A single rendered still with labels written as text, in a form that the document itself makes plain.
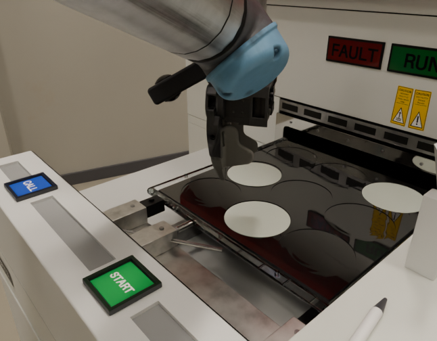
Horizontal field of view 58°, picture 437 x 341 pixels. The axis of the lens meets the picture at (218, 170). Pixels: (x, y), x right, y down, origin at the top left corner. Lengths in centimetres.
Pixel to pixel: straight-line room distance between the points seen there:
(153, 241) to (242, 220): 14
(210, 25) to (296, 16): 62
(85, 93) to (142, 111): 38
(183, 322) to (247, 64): 23
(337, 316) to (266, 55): 23
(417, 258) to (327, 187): 30
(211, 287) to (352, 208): 27
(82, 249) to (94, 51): 212
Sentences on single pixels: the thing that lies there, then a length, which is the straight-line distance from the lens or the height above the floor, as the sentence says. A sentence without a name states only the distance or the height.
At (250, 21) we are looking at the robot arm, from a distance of 33.
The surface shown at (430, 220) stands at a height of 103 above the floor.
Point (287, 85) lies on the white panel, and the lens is 93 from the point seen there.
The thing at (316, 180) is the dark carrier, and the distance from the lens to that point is 73.
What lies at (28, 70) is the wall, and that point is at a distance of 252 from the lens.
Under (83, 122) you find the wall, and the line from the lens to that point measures 262.
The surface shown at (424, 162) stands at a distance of 79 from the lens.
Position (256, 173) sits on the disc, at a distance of 74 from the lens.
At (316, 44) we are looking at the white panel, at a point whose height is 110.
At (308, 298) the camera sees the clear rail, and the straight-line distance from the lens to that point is 48.
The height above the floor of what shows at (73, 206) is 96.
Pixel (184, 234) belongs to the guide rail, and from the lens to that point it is 68.
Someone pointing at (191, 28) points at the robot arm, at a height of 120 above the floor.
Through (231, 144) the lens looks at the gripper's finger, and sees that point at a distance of 54.
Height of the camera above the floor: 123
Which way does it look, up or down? 26 degrees down
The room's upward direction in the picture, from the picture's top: straight up
